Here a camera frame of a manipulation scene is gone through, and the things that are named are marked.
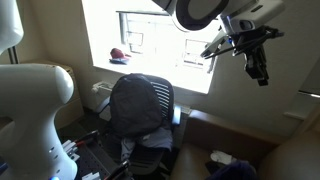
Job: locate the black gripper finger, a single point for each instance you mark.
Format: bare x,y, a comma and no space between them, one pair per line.
262,68
252,66

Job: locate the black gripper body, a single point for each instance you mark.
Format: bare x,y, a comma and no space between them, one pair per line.
255,41

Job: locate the dark blue shirt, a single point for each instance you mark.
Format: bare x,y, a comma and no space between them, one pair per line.
233,171

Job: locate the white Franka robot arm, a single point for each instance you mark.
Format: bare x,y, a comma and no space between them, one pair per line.
30,100

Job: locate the black mesh office chair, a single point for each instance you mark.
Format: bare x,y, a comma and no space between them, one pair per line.
165,96

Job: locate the brown leather armchair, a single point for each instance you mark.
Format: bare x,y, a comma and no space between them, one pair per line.
226,133

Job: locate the grey blue garment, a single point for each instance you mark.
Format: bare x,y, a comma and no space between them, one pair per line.
156,138

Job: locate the dark grey jacket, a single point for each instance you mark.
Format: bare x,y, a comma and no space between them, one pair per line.
136,103

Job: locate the blue folded cloth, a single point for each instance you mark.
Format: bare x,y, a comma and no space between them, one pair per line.
118,61

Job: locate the red cap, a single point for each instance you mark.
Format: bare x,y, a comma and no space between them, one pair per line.
118,53

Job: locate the red and black tool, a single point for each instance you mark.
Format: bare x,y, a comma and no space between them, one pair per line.
118,168

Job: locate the black perforated base board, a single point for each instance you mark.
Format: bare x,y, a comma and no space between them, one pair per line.
90,160

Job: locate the small white block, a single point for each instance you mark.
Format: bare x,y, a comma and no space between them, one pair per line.
91,176

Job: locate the white connector plugs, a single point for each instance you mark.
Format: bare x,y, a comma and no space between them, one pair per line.
70,148

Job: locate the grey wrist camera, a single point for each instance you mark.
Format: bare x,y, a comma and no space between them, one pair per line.
213,45

